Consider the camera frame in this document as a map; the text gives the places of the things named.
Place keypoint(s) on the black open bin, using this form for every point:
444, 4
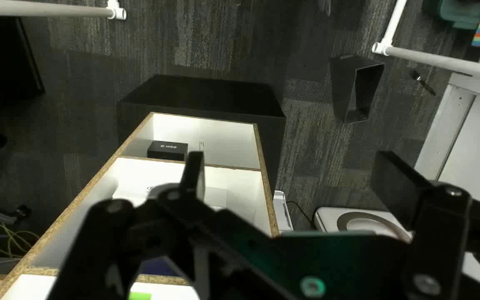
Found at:
348, 84

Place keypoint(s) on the yellow and green object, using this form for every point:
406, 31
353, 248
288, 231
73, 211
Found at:
141, 296

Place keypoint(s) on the white pipe frame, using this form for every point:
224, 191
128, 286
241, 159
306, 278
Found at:
46, 8
441, 61

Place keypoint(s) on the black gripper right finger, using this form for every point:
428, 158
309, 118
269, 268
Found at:
439, 239

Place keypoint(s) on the small black tool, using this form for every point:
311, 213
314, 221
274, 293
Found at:
423, 81

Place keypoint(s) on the white shelf with particleboard edges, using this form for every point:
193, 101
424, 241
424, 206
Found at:
234, 189

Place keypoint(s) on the green container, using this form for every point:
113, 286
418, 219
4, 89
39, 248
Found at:
458, 13

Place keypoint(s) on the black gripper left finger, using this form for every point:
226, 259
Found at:
108, 244

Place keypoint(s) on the slim white device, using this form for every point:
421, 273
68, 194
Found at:
283, 211

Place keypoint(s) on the small black box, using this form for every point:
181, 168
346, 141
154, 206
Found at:
168, 149

